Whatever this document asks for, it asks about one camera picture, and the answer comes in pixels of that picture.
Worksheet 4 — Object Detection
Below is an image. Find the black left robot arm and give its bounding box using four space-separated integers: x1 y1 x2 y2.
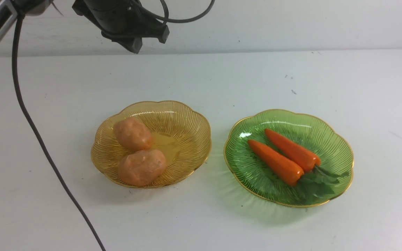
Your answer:
0 0 170 54

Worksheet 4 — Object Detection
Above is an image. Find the green ribbed plastic plate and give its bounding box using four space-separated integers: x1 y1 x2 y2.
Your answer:
224 109 354 207

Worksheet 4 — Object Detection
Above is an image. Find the toy potato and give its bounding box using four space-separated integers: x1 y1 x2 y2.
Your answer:
117 149 167 187
113 116 153 152

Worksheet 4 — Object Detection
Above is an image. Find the toy carrot with leaves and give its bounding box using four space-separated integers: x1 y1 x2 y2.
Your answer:
264 128 351 184

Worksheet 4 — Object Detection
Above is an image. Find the black camera cable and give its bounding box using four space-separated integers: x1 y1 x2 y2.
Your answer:
131 0 215 28

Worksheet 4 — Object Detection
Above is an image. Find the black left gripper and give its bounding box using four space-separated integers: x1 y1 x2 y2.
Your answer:
72 0 170 54

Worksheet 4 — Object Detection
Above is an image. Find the amber ribbed plastic plate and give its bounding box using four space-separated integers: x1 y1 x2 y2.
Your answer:
91 100 212 189

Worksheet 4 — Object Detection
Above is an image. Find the black cable on table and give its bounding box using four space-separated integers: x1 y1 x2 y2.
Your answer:
12 12 106 251

